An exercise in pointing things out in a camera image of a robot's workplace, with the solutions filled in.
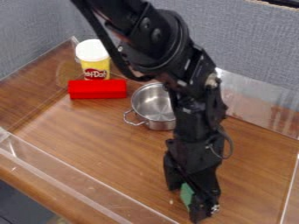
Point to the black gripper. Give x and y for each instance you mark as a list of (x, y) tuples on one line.
[(191, 162)]

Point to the green foam block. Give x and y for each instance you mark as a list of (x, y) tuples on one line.
[(185, 195)]

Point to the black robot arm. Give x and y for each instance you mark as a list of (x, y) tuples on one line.
[(148, 42)]

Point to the clear acrylic table barrier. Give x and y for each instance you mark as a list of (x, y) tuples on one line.
[(74, 157)]

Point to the small steel pot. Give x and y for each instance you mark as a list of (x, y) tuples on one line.
[(151, 109)]

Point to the red rectangular block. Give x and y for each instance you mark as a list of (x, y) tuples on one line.
[(96, 89)]

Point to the yellow Play-Doh can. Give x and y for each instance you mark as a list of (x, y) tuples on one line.
[(93, 59)]

